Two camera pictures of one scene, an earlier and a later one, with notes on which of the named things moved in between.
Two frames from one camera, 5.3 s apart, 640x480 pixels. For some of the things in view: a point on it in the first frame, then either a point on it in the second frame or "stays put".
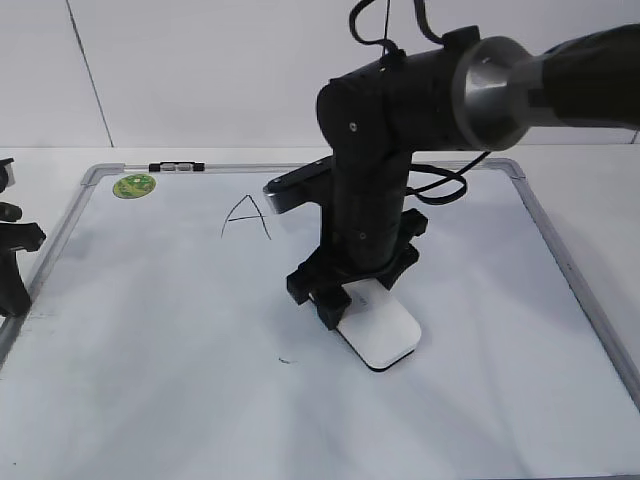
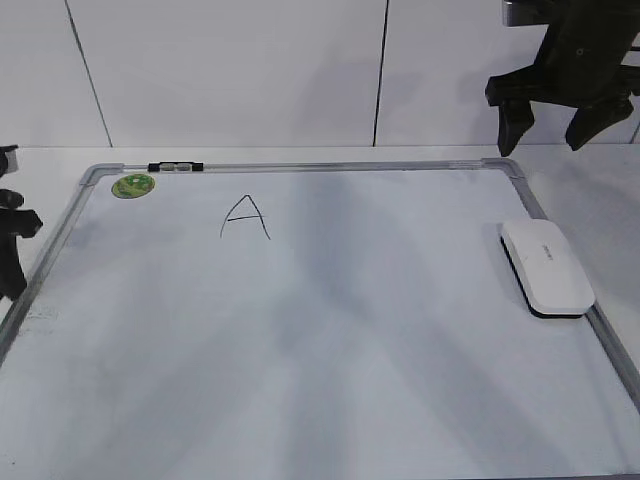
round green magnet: (134, 186) stays put
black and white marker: (176, 166) stays put
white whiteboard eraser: (377, 326) -> (548, 268)
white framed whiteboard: (157, 341) stays put
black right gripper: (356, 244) -> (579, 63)
